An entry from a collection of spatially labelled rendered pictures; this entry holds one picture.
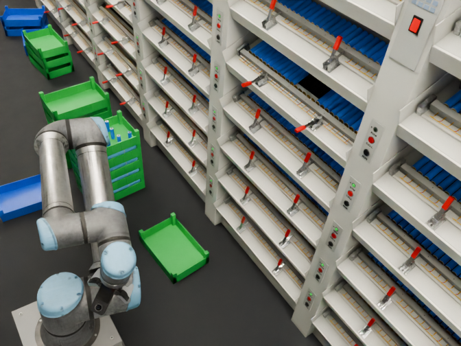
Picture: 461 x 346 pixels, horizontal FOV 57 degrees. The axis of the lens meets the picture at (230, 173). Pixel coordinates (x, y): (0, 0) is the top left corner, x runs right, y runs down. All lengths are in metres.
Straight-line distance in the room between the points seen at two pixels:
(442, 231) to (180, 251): 1.30
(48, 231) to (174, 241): 1.01
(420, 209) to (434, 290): 0.24
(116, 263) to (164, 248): 0.95
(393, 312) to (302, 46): 0.85
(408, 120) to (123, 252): 0.79
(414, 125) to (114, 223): 0.81
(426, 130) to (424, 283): 0.44
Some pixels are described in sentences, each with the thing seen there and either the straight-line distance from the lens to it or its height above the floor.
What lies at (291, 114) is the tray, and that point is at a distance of 1.36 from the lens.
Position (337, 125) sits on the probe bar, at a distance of 1.29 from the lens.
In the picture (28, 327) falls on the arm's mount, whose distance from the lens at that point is 1.85.
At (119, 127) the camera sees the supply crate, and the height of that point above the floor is 0.32.
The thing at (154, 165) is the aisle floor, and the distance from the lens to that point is 2.52.
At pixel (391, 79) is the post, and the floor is 1.23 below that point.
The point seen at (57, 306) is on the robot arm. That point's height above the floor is 0.43.
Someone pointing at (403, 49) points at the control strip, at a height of 1.31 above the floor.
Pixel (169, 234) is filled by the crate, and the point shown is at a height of 0.00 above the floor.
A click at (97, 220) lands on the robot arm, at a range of 1.24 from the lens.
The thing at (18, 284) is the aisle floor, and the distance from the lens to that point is 2.17.
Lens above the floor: 1.75
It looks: 45 degrees down
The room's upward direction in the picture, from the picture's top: 5 degrees clockwise
